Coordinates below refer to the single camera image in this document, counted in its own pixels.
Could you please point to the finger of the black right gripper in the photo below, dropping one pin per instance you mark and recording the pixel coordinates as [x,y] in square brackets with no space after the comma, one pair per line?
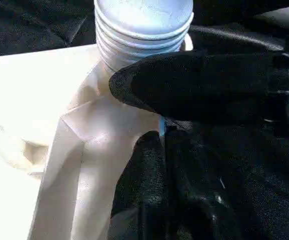
[199,87]

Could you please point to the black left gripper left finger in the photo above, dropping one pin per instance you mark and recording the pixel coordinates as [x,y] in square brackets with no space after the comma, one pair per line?
[142,195]

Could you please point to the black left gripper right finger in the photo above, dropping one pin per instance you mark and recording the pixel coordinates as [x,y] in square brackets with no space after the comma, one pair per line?
[204,195]

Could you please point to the white plastic table leg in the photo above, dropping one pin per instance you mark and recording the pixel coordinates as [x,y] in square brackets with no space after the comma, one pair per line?
[144,30]

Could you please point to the white table top frame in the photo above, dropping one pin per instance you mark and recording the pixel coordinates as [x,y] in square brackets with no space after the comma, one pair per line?
[59,150]

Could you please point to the black work mat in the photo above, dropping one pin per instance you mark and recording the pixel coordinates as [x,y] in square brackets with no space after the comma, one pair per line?
[29,22]

